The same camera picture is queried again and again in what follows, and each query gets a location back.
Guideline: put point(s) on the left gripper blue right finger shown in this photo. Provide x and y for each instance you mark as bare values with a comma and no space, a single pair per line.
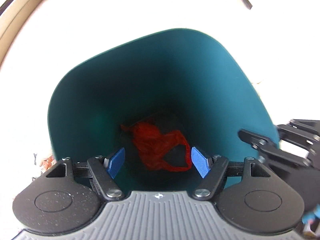
202,163

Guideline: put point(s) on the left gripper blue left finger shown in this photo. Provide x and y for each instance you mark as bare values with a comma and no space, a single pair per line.
115,162

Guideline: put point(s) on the orange plastic bag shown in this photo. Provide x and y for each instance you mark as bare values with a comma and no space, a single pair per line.
153,145

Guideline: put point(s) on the blue gloved hand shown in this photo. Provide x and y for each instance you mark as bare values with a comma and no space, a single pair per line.
308,218

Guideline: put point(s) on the red fuzzy slipper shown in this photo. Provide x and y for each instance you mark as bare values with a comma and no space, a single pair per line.
47,163

